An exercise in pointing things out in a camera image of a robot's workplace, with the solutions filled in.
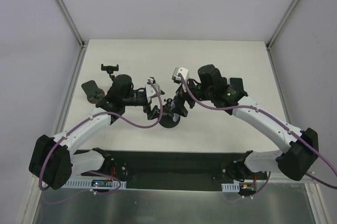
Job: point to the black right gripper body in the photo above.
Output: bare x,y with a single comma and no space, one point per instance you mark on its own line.
182,103

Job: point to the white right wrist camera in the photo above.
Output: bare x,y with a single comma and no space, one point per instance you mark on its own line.
179,73

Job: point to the black round base phone stand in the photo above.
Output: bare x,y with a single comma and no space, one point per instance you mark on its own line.
110,70

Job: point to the left aluminium frame rail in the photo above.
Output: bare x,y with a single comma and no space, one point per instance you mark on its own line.
30,203

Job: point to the right aluminium frame rail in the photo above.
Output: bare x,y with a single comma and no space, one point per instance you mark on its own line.
291,73

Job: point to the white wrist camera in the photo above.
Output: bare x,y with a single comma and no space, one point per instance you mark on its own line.
152,89
179,73

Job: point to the right white cable duct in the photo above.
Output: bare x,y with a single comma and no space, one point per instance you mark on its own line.
237,186

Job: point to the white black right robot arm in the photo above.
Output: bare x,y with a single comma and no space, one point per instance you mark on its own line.
215,88

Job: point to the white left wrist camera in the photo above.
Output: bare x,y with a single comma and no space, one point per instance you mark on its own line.
152,89

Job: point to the left white cable duct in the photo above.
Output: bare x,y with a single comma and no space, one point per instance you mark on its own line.
91,183

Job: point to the lilac case smartphone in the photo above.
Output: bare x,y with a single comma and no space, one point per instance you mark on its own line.
171,112

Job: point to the black smartphone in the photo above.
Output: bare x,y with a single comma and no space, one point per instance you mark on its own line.
234,81

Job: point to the blue case smartphone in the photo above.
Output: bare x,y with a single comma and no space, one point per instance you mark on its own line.
240,84

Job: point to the white cable duct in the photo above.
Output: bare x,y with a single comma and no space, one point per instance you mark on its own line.
91,183
237,186

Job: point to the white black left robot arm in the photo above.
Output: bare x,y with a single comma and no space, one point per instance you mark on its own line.
54,159

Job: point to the wooden base phone stand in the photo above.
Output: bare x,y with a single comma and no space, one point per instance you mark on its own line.
93,93

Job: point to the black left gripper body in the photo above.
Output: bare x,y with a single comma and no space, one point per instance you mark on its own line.
151,109

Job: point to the aluminium frame rail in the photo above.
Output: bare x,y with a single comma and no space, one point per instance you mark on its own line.
30,203
291,73

